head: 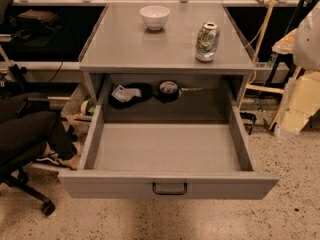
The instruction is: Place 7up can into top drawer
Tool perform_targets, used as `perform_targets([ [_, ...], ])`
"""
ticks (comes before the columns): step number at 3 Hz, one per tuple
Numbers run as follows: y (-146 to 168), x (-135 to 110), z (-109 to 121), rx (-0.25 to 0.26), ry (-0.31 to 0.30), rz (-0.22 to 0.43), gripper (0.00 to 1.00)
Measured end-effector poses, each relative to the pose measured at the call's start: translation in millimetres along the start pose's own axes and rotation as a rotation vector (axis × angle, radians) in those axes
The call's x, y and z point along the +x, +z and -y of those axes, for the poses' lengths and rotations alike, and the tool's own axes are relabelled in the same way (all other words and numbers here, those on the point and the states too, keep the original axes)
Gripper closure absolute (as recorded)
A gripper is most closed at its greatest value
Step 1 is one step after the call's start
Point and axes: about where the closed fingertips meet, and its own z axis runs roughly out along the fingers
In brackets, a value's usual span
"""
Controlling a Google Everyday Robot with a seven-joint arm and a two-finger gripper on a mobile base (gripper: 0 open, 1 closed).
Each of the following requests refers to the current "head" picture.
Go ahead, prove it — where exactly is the grey open top drawer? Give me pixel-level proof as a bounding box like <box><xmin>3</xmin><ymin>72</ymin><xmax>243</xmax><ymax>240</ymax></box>
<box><xmin>58</xmin><ymin>83</ymin><xmax>280</xmax><ymax>201</ymax></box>

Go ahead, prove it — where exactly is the black drawer handle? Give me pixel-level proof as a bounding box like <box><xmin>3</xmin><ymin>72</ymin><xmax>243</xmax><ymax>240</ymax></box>
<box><xmin>152</xmin><ymin>183</ymin><xmax>188</xmax><ymax>196</ymax></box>

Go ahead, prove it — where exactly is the white ceramic bowl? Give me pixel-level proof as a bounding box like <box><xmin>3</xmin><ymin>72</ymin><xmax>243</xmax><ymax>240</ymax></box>
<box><xmin>140</xmin><ymin>5</ymin><xmax>170</xmax><ymax>30</ymax></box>

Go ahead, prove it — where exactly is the black box on shelf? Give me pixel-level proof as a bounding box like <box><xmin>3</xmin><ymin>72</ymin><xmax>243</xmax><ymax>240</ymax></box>
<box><xmin>17</xmin><ymin>9</ymin><xmax>59</xmax><ymax>28</ymax></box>

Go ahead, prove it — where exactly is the black and white sneaker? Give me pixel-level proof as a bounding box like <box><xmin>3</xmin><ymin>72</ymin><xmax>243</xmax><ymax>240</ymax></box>
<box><xmin>35</xmin><ymin>151</ymin><xmax>78</xmax><ymax>170</ymax></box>

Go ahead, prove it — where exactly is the grey cabinet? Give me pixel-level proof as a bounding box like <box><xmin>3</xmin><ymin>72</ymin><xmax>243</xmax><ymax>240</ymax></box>
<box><xmin>80</xmin><ymin>2</ymin><xmax>254</xmax><ymax>113</ymax></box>

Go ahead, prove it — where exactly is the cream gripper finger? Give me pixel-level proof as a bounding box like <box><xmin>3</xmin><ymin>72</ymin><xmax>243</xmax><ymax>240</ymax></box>
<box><xmin>274</xmin><ymin>71</ymin><xmax>320</xmax><ymax>139</ymax></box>

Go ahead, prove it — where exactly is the black cloth with paper card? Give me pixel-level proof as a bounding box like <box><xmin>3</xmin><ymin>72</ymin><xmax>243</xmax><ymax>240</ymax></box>
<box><xmin>109</xmin><ymin>83</ymin><xmax>153</xmax><ymax>109</ymax></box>

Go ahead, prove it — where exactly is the black office chair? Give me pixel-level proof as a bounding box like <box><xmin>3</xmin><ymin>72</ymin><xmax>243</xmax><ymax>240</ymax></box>
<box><xmin>0</xmin><ymin>143</ymin><xmax>55</xmax><ymax>216</ymax></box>

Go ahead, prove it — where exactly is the seated person in black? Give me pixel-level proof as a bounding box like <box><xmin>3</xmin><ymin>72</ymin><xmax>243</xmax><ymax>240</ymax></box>
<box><xmin>0</xmin><ymin>92</ymin><xmax>80</xmax><ymax>160</ymax></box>

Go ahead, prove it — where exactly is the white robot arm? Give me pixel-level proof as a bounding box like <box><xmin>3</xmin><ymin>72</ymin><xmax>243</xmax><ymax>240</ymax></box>
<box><xmin>274</xmin><ymin>2</ymin><xmax>320</xmax><ymax>139</ymax></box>

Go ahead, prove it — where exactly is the green 7up soda can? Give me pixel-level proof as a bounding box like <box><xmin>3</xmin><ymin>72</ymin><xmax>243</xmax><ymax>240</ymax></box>
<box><xmin>196</xmin><ymin>22</ymin><xmax>220</xmax><ymax>62</ymax></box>

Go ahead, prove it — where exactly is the wooden ladder frame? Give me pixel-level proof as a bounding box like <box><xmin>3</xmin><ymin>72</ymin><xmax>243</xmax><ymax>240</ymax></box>
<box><xmin>238</xmin><ymin>0</ymin><xmax>303</xmax><ymax>132</ymax></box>

